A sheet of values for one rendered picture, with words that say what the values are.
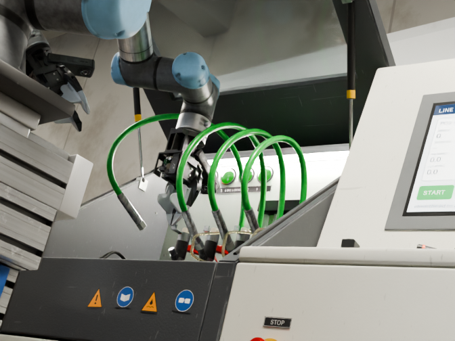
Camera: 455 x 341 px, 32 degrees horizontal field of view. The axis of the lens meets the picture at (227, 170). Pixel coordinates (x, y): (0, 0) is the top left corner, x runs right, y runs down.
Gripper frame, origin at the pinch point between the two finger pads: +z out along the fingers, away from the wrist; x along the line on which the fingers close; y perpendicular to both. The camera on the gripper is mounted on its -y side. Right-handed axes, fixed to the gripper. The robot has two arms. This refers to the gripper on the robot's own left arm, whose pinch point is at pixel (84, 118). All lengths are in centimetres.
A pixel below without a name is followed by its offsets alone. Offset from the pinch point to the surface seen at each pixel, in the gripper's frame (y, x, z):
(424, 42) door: -195, -61, -10
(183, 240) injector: -4.0, 1.9, 36.7
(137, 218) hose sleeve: 0.1, -3.7, 26.2
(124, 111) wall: -159, -243, -109
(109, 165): 1.1, 0.2, 13.2
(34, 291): 30.8, 1.2, 32.8
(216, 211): -3.0, 20.8, 38.5
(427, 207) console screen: -26, 47, 61
